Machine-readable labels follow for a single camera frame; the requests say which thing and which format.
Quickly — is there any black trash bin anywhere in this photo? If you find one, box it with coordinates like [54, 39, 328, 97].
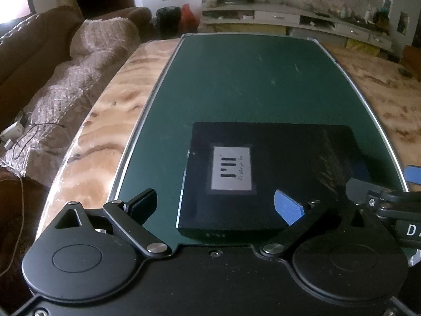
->
[156, 7, 182, 35]

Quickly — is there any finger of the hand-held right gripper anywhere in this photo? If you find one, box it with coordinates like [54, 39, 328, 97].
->
[404, 165, 421, 192]
[345, 178, 421, 219]

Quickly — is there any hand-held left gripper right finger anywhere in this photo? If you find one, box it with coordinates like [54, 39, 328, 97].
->
[259, 189, 390, 258]

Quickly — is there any red plastic bag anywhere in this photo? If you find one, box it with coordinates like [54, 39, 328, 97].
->
[179, 3, 200, 34]

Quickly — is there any yellow bag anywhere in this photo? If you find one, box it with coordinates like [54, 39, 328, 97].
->
[345, 39, 379, 57]

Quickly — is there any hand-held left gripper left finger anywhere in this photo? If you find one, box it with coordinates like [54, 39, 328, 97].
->
[54, 188, 173, 258]

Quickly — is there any brown sofa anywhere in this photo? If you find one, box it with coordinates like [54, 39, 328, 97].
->
[0, 5, 152, 272]

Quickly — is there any white cable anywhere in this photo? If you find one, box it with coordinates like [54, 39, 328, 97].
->
[0, 158, 27, 277]

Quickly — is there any white charger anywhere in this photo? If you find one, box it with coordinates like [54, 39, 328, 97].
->
[0, 120, 27, 143]

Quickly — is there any black cable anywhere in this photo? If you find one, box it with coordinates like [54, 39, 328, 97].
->
[12, 123, 65, 159]

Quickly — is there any black box with white label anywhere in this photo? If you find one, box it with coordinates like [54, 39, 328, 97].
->
[177, 122, 375, 240]

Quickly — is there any white tv cabinet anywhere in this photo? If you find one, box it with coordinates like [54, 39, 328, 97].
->
[199, 3, 395, 53]

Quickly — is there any small wall photo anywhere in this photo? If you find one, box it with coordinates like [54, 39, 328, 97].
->
[396, 11, 409, 35]

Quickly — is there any beige knitted blanket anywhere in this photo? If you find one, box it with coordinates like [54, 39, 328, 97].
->
[0, 18, 142, 179]

